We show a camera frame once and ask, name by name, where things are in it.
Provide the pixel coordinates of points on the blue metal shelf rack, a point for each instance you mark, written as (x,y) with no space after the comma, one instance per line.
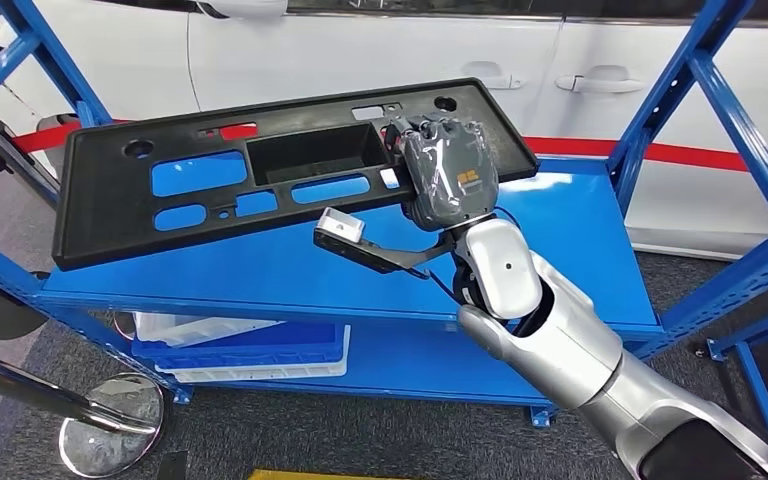
(762,391)
(291,278)

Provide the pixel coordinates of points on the white plastic crate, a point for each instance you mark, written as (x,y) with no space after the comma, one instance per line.
(185,328)
(251,373)

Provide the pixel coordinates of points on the black plastic panel part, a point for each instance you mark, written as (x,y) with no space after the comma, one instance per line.
(92,199)

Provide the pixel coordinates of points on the white car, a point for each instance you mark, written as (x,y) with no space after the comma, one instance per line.
(357,53)

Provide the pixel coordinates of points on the stanchion with black base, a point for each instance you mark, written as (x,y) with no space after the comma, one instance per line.
(10,318)

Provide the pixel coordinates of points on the yellow floor tape square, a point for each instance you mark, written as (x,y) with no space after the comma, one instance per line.
(311,475)

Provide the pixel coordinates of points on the chrome stanchion with round base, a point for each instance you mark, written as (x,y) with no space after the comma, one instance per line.
(109,434)

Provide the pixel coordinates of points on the red barrier belt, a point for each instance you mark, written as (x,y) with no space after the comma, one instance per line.
(689,156)

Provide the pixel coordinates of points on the blue plastic crate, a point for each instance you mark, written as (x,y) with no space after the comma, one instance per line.
(311,341)

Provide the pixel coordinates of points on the black perforated metal bracket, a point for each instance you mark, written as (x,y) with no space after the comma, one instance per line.
(172,467)

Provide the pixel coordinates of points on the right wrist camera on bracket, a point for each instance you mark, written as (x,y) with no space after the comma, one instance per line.
(357,248)

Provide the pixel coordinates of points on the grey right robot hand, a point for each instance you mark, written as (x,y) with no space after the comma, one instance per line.
(450,172)

